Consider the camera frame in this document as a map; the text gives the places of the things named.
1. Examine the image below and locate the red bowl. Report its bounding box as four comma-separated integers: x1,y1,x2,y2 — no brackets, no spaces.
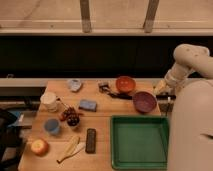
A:
115,76,136,93

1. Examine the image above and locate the red apple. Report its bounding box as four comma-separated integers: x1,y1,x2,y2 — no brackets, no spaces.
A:
31,139,49,156

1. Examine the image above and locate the white plastic knife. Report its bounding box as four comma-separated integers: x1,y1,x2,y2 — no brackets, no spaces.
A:
70,142,86,157

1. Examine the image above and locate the black remote control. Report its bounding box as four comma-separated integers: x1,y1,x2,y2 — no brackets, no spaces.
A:
85,128,96,154

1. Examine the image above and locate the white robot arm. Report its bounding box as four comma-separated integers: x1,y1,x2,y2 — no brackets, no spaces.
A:
154,44,213,171

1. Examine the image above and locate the green plastic tray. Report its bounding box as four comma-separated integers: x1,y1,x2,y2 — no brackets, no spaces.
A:
110,116,169,171

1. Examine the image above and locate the dark grapes bunch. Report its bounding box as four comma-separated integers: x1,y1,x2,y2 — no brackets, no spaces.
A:
59,107,80,127

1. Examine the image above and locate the blue sponge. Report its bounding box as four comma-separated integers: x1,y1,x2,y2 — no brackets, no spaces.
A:
79,99,97,112

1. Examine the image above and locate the white cup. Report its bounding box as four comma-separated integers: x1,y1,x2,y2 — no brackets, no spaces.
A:
40,92,58,112

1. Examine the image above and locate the purple bowl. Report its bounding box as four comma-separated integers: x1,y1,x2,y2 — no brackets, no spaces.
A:
132,91,157,113

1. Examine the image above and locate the black chair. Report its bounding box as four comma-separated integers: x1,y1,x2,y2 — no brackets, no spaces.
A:
0,108,23,171

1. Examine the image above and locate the black dish brush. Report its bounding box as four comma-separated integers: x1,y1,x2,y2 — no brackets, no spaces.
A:
98,82,132,100

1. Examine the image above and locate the light blue crumpled cloth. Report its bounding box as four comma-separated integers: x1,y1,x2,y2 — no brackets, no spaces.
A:
67,79,82,92

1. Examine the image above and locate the yellow banana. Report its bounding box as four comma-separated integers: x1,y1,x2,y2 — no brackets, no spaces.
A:
57,135,80,163

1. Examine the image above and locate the blue cup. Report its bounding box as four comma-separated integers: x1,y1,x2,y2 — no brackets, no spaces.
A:
44,119,60,135

